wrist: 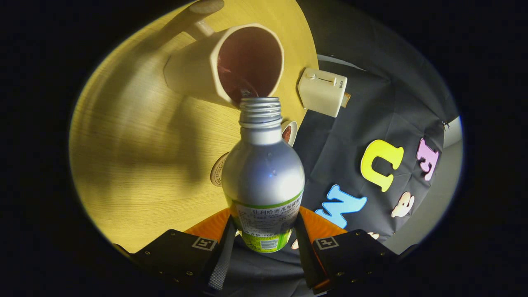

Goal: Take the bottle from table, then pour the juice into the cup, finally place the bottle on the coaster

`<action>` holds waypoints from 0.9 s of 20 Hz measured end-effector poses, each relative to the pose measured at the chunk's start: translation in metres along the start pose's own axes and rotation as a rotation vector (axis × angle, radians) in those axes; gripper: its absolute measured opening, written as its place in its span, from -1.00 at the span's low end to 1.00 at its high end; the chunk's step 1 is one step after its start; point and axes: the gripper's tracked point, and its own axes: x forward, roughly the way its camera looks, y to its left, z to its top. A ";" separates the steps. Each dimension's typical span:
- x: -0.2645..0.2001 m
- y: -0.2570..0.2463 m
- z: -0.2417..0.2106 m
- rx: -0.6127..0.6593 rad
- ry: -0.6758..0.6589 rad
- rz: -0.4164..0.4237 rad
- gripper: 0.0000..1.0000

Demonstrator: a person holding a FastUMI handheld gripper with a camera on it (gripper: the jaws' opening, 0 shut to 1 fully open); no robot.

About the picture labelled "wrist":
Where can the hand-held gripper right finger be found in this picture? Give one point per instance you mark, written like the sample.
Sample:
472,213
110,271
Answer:
354,255

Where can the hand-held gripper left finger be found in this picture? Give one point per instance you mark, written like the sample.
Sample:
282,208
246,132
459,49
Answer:
173,258

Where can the round brown coaster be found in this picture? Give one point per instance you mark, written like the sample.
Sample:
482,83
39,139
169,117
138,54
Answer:
216,171

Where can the silver juice bottle green label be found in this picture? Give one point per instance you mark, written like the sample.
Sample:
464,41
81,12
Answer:
264,177

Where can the wooden table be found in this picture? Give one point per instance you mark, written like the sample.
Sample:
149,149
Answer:
136,165

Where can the black backdrop cloth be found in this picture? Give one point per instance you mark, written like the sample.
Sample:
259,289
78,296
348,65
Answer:
350,123

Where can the red food slices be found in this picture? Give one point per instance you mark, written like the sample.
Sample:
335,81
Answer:
287,134

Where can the small white plate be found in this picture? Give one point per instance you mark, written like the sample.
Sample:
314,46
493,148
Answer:
293,130

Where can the toast slice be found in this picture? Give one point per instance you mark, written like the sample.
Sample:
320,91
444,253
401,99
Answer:
346,100

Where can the white toaster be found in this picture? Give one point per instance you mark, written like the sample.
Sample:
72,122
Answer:
321,93

